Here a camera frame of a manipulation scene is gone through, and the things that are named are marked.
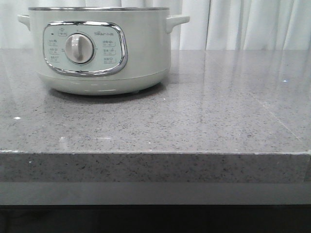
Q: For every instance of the light green electric cooking pot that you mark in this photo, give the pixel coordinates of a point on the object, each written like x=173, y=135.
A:
x=101, y=50

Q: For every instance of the white pleated curtain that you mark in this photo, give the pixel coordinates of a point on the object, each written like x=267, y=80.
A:
x=214, y=24

